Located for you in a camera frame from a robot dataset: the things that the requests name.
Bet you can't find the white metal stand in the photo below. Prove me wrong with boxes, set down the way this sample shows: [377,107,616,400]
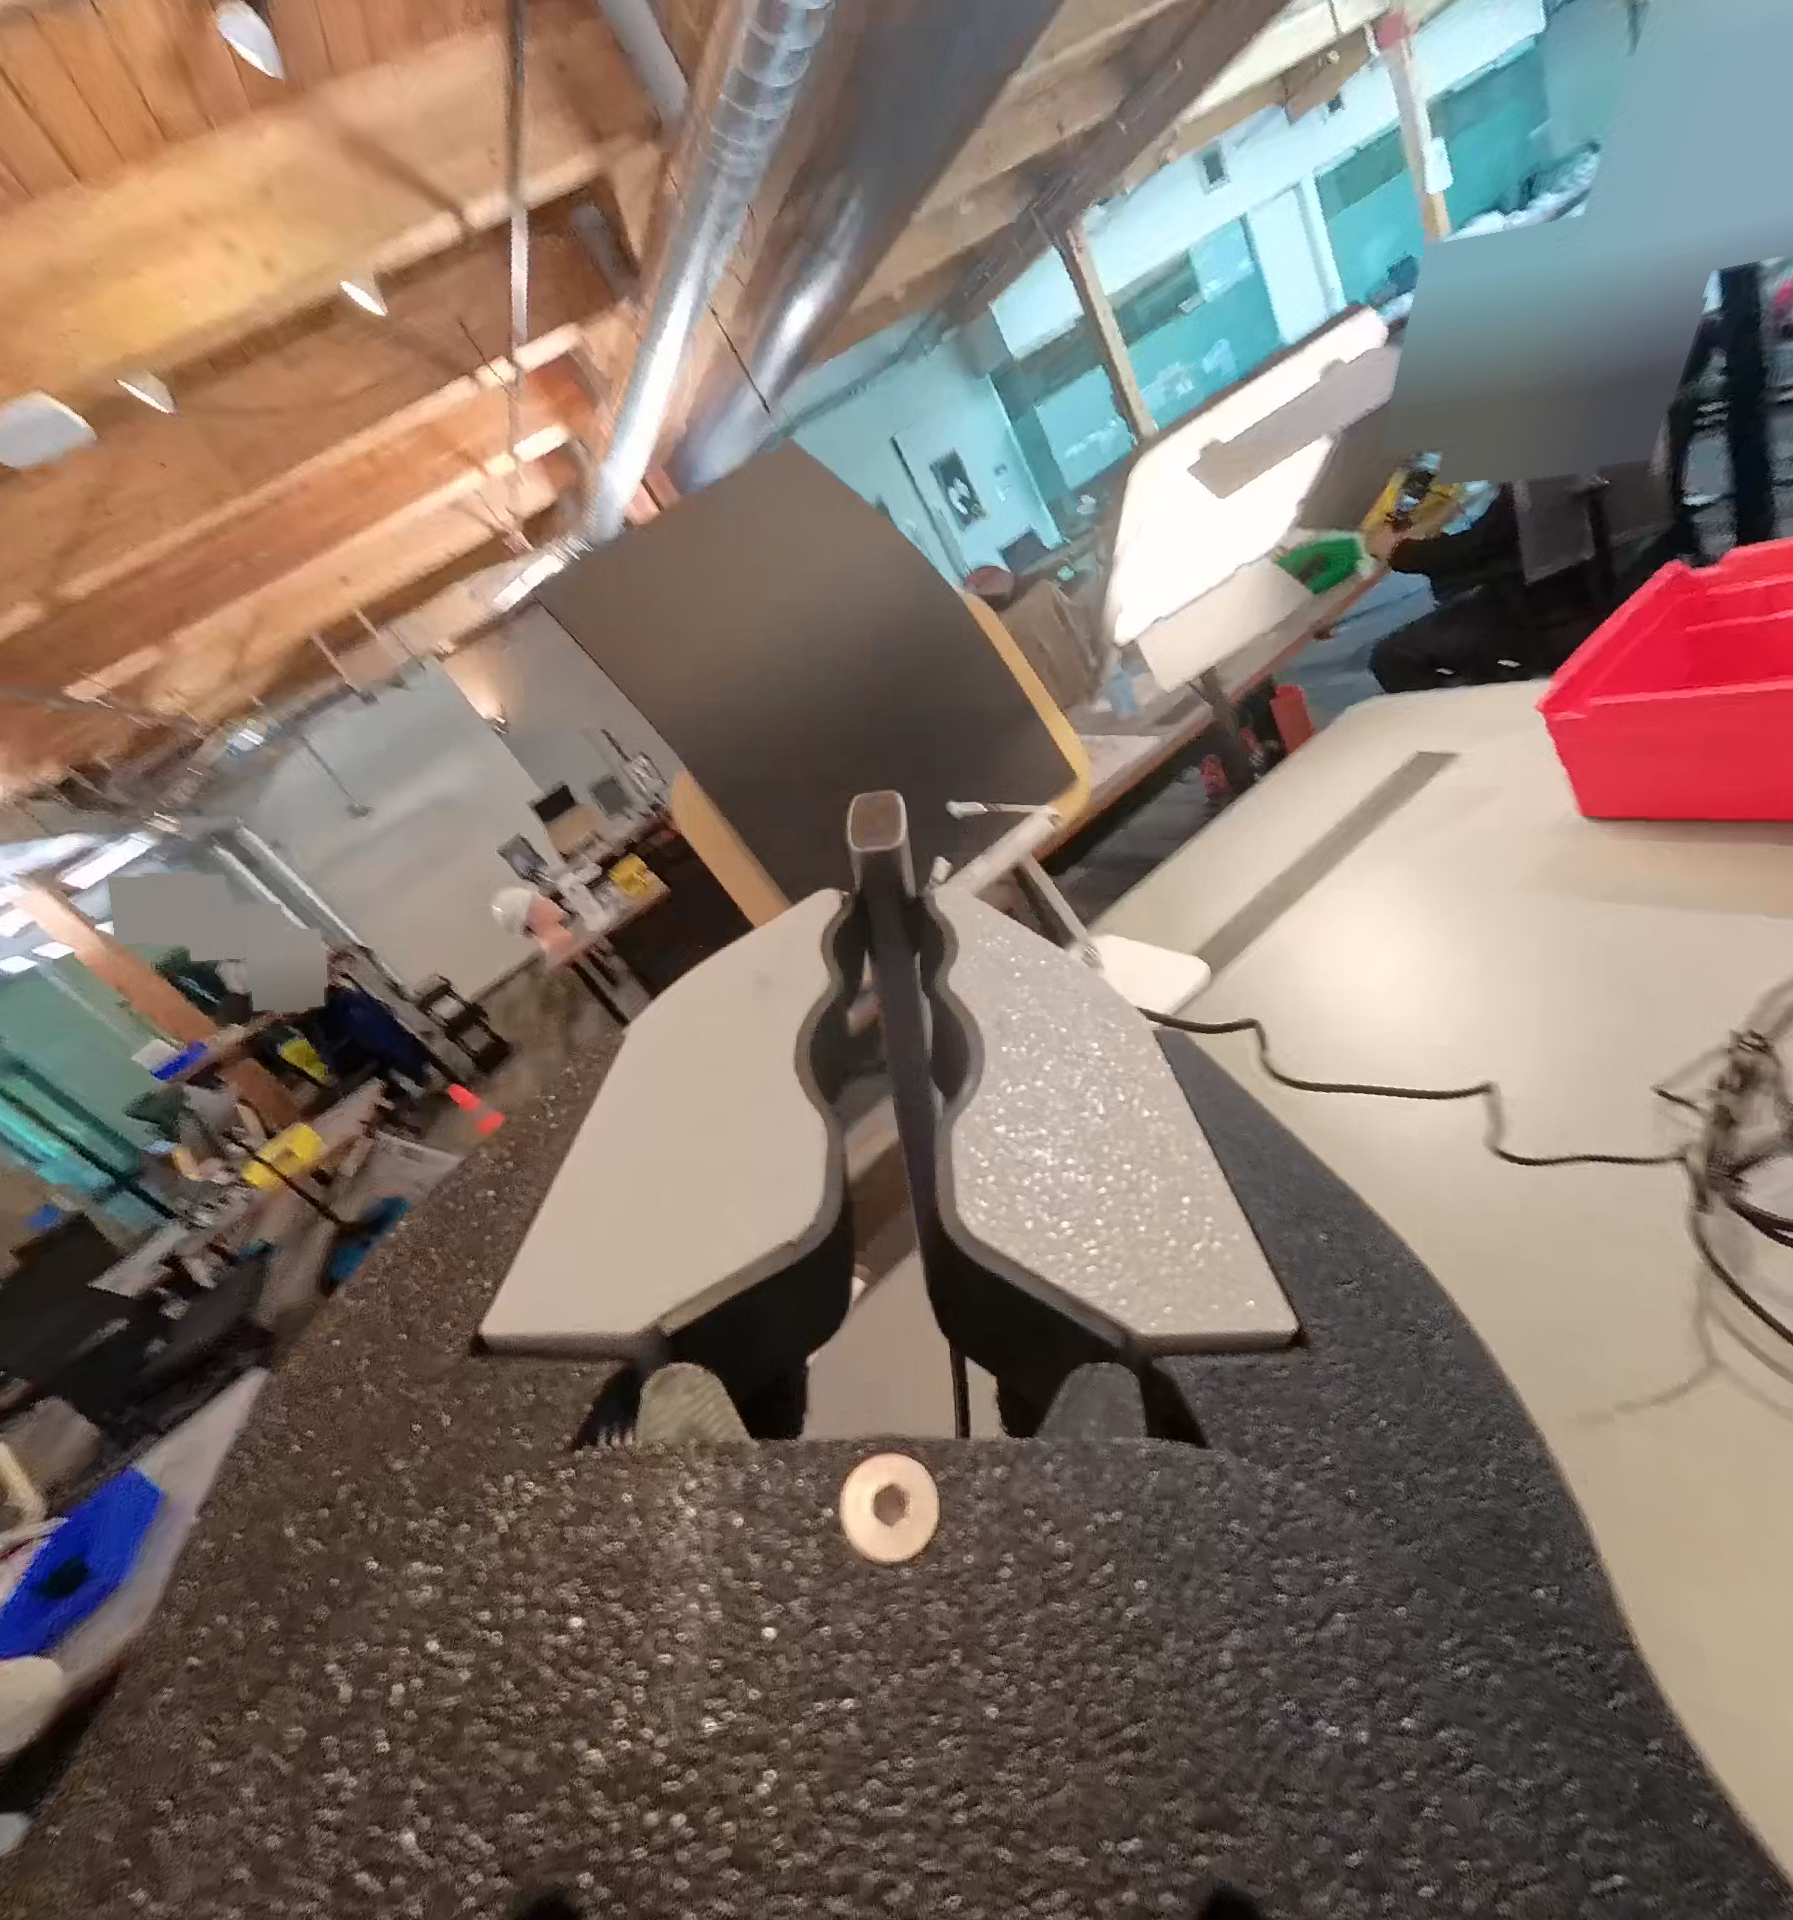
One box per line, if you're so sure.
[941,790,1216,1018]

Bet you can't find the white tilted tabletop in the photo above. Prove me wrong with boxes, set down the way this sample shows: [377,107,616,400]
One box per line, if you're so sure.
[1105,309,1404,698]

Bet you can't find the tangled black cable bundle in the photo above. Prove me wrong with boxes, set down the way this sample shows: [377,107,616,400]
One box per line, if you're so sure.
[1654,954,1793,1433]

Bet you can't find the thin black cable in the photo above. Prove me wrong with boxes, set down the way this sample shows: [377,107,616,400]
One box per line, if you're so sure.
[1137,1010,1726,1176]

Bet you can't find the round white ceiling fixture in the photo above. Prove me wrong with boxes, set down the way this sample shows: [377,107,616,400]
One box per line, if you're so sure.
[0,397,94,474]

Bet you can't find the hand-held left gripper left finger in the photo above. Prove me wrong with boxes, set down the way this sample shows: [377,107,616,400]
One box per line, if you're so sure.
[480,881,856,1433]

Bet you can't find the blue plastic part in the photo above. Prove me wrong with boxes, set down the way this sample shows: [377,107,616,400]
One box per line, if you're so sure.
[0,1464,163,1660]

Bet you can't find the red plastic bin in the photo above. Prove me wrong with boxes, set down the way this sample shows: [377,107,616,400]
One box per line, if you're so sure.
[1530,523,1793,821]

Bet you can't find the black panel with wooden rim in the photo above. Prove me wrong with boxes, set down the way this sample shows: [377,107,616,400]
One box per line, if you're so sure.
[530,442,1100,927]

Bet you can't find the silver ventilation duct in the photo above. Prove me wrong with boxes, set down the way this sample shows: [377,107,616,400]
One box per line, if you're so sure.
[576,0,851,549]

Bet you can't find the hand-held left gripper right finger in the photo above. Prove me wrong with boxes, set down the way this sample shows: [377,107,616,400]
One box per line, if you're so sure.
[921,881,1305,1433]

